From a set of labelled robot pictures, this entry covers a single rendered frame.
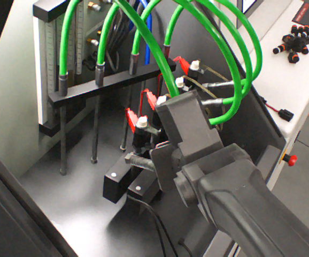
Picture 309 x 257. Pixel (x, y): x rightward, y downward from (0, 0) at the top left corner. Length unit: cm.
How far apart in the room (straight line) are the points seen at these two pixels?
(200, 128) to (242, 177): 12
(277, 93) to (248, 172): 93
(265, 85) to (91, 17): 53
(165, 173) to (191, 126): 14
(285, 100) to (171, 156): 74
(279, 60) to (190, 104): 98
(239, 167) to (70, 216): 75
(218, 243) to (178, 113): 53
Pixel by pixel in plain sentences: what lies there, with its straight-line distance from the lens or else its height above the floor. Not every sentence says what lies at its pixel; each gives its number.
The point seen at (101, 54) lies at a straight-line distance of 107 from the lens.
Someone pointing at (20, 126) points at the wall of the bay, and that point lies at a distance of 117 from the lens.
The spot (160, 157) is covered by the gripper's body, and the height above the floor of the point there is 130.
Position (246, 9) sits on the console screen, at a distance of 141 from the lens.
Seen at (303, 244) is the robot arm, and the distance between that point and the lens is 39.
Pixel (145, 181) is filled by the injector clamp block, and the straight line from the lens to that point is 109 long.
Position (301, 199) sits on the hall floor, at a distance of 252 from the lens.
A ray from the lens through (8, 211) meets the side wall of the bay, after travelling 77.
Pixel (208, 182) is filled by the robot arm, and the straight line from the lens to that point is 50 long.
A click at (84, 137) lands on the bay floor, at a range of 137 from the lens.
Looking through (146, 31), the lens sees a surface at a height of 142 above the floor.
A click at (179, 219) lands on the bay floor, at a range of 123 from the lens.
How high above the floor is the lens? 182
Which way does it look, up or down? 44 degrees down
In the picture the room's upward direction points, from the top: 10 degrees clockwise
